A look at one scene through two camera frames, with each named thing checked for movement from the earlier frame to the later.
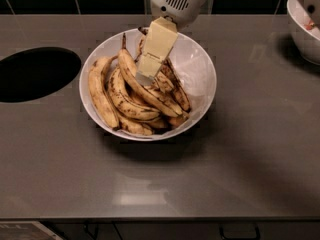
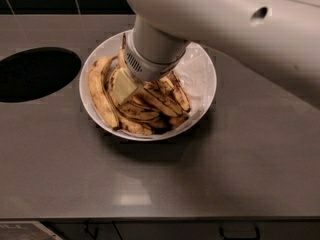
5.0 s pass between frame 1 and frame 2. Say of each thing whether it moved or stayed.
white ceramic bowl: stayed
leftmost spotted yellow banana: stayed
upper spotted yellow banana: stayed
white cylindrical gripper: moved
